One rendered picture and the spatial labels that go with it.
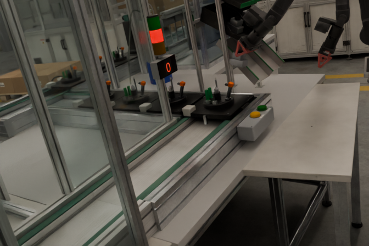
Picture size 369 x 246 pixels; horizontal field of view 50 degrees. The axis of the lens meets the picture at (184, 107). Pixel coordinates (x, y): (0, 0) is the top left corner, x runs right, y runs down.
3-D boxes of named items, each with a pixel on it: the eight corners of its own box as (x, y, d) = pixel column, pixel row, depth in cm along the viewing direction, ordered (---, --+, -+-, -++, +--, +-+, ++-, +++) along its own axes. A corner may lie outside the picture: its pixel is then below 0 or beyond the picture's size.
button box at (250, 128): (274, 119, 167) (273, 106, 165) (254, 141, 152) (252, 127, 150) (259, 118, 171) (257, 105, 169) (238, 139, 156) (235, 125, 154)
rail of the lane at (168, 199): (273, 113, 184) (270, 91, 180) (161, 230, 117) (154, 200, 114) (262, 112, 187) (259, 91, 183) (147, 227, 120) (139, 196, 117)
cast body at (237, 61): (247, 66, 178) (249, 50, 175) (242, 67, 175) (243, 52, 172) (232, 62, 183) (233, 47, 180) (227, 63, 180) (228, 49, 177)
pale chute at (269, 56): (279, 67, 207) (284, 61, 204) (266, 74, 199) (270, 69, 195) (244, 30, 214) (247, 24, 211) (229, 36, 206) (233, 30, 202)
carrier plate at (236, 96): (254, 99, 181) (253, 94, 180) (230, 119, 163) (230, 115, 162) (210, 97, 194) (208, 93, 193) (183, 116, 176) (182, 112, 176)
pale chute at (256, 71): (269, 76, 196) (273, 70, 192) (253, 85, 187) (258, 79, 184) (231, 37, 203) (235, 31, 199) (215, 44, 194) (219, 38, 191)
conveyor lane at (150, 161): (256, 116, 184) (253, 96, 180) (145, 226, 121) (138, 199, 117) (205, 113, 200) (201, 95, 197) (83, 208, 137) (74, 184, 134)
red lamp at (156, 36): (166, 39, 159) (163, 27, 157) (158, 43, 155) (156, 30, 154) (156, 40, 162) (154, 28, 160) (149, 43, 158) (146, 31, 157)
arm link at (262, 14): (276, 21, 155) (284, 11, 161) (254, 1, 155) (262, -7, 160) (258, 39, 164) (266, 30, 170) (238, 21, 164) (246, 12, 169)
